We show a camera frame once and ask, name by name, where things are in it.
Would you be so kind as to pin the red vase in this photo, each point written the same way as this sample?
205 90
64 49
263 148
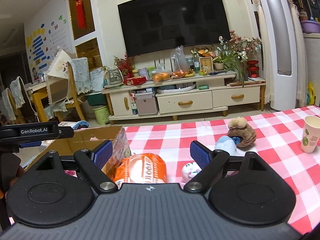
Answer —
253 69

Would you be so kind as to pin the paper cup green print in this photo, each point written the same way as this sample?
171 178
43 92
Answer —
311 134

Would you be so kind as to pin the white printed box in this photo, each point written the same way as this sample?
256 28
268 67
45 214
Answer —
73 125

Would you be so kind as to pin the framed picture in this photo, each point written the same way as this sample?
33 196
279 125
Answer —
206 65

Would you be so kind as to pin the potted flower plant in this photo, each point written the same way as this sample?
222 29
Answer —
234 52

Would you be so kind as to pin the brown plush monkey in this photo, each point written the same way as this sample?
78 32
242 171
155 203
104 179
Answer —
241 132

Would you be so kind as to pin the cream TV cabinet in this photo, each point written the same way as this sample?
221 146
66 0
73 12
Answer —
193 95

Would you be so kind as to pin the bag of oranges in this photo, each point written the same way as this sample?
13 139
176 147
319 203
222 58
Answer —
160 75

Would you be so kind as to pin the white tower air conditioner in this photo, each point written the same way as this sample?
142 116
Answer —
285 42

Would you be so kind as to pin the black flat television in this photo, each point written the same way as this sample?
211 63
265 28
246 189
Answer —
155 25

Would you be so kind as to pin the pink checkered tablecloth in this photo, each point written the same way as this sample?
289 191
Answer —
166 212

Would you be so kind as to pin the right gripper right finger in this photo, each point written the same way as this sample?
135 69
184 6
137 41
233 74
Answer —
212 164

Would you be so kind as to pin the clear patterned plastic bag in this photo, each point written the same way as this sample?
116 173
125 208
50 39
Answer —
120 149

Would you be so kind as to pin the purple basin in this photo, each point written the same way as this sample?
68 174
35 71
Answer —
310 27

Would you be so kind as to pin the orange plastic bread bag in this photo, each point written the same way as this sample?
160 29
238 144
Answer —
146 168

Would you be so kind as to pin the yellow detergent bottle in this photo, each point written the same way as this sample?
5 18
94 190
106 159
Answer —
311 96

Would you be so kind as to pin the light blue knitted toy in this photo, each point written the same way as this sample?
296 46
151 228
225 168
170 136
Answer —
228 144

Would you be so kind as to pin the green waste bin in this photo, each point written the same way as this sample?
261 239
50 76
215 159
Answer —
101 114

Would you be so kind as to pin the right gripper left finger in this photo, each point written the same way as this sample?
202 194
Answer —
91 162

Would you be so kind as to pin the wooden chair with lace cover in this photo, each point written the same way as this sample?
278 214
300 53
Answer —
41 93

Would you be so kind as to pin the cardboard box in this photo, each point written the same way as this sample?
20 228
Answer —
88 138

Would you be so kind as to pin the red berry plant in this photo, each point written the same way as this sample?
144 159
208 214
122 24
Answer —
125 65

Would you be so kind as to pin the pink storage box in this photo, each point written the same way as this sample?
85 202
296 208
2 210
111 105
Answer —
146 105

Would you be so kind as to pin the red gift box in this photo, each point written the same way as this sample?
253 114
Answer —
135 81

